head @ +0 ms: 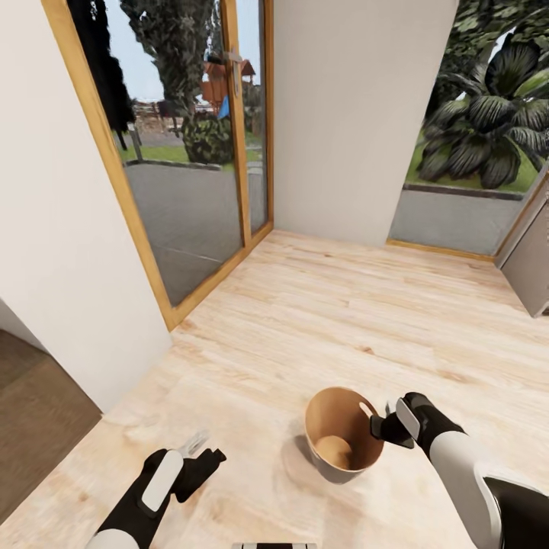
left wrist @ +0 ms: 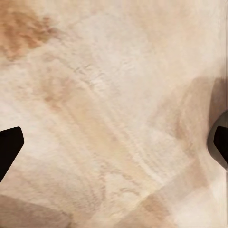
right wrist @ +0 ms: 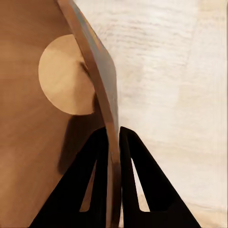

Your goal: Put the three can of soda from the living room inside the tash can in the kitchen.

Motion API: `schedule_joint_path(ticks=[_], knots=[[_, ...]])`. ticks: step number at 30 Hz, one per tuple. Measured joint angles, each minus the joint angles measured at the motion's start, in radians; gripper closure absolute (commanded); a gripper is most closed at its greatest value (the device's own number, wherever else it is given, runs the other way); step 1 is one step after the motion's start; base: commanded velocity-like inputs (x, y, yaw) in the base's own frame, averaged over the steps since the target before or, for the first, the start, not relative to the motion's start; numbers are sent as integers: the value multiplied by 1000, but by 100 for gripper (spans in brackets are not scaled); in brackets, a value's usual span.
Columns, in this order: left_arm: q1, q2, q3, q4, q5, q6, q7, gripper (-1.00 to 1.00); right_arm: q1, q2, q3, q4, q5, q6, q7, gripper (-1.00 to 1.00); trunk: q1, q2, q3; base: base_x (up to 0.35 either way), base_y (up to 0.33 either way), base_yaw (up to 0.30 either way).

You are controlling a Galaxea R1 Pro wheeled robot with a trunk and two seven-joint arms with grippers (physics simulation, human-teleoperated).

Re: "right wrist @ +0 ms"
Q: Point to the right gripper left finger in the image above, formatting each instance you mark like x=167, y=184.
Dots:
x=62, y=207

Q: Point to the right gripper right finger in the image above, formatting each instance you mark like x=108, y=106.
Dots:
x=167, y=209

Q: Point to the trash can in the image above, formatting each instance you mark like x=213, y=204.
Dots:
x=58, y=84

